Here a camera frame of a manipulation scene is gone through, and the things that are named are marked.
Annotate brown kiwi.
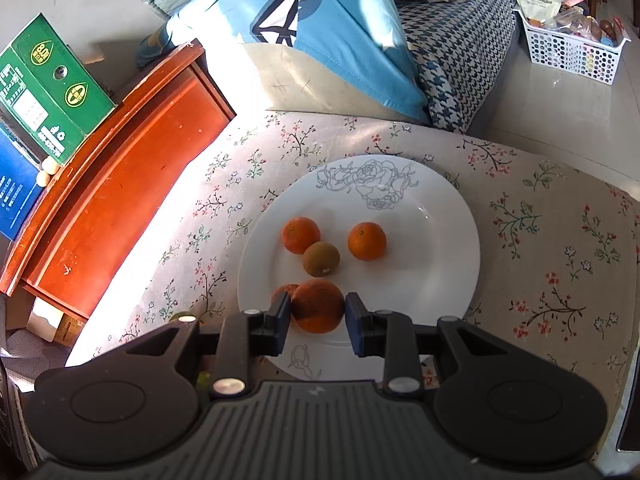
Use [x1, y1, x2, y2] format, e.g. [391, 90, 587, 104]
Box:
[302, 240, 341, 278]

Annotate yellow fruit on cabinet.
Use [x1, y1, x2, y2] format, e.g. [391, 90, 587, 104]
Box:
[41, 156, 61, 176]
[36, 170, 51, 188]

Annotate green cardboard box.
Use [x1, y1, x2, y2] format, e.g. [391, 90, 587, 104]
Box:
[1, 14, 115, 165]

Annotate floral tablecloth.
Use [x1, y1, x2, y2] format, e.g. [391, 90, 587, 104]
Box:
[64, 109, 640, 411]

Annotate green fruit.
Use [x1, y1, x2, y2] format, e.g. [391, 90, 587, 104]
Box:
[169, 312, 198, 323]

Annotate houndstooth sofa cover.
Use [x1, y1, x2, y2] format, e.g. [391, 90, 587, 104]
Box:
[397, 0, 520, 133]

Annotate red wooden cabinet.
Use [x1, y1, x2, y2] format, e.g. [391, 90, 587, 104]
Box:
[1, 40, 234, 320]

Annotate blue cardboard box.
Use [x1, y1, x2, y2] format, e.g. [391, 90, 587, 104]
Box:
[0, 122, 42, 240]

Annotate white floral plate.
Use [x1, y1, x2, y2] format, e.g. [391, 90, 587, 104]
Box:
[236, 154, 482, 384]

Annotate white perforated basket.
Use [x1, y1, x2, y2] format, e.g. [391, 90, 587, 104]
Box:
[513, 8, 631, 86]

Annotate brown cardboard box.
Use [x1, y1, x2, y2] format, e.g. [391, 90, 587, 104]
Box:
[26, 298, 86, 348]

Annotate blue cushion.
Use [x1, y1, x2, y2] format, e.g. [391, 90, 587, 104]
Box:
[136, 0, 428, 125]

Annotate dark orange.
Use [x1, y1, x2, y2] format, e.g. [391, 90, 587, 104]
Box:
[291, 278, 345, 334]

